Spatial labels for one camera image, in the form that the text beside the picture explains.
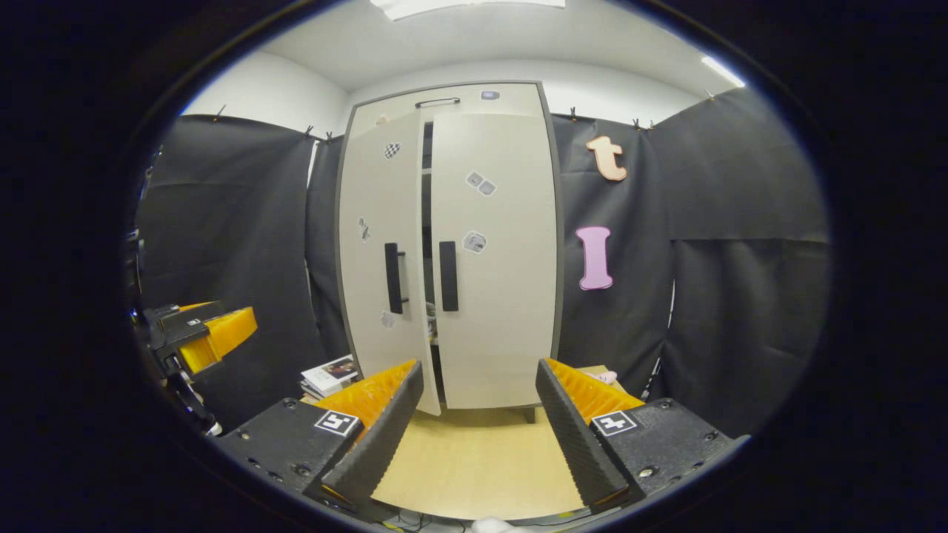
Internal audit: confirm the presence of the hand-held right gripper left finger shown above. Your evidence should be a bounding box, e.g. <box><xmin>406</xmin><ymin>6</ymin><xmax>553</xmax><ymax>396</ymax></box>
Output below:
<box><xmin>215</xmin><ymin>359</ymin><xmax>425</xmax><ymax>515</ymax></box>

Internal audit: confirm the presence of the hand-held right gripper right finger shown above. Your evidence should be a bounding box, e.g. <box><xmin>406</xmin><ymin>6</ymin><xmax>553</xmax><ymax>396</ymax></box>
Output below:
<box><xmin>535</xmin><ymin>358</ymin><xmax>750</xmax><ymax>517</ymax></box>

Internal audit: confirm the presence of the white shoe cabinet door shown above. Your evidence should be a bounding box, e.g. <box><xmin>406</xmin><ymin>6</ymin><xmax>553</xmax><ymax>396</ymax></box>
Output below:
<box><xmin>337</xmin><ymin>110</ymin><xmax>443</xmax><ymax>417</ymax></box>
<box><xmin>430</xmin><ymin>110</ymin><xmax>560</xmax><ymax>412</ymax></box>

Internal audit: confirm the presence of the white shoe cabinet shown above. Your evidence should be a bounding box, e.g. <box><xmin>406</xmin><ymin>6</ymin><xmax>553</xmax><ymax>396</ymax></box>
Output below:
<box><xmin>335</xmin><ymin>80</ymin><xmax>565</xmax><ymax>426</ymax></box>

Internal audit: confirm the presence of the beige cabinet drawer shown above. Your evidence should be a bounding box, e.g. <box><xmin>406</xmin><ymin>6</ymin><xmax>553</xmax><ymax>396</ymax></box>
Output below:
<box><xmin>347</xmin><ymin>81</ymin><xmax>547</xmax><ymax>134</ymax></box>

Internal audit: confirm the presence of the white cover book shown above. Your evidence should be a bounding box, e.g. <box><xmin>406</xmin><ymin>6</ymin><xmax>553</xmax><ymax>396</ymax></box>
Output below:
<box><xmin>304</xmin><ymin>354</ymin><xmax>361</xmax><ymax>392</ymax></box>

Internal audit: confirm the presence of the black backdrop cloth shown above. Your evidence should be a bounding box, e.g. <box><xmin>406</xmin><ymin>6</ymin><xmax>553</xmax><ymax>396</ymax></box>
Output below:
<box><xmin>552</xmin><ymin>85</ymin><xmax>832</xmax><ymax>439</ymax></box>
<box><xmin>137</xmin><ymin>111</ymin><xmax>349</xmax><ymax>434</ymax></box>

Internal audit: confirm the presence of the ceiling light panel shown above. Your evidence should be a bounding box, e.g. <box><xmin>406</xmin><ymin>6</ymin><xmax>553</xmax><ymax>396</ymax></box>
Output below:
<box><xmin>700</xmin><ymin>56</ymin><xmax>747</xmax><ymax>90</ymax></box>
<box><xmin>370</xmin><ymin>0</ymin><xmax>567</xmax><ymax>21</ymax></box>

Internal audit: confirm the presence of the black door handle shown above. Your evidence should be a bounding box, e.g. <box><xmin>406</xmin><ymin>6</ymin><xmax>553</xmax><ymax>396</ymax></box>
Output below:
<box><xmin>438</xmin><ymin>241</ymin><xmax>460</xmax><ymax>312</ymax></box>
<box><xmin>384</xmin><ymin>242</ymin><xmax>408</xmax><ymax>315</ymax></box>

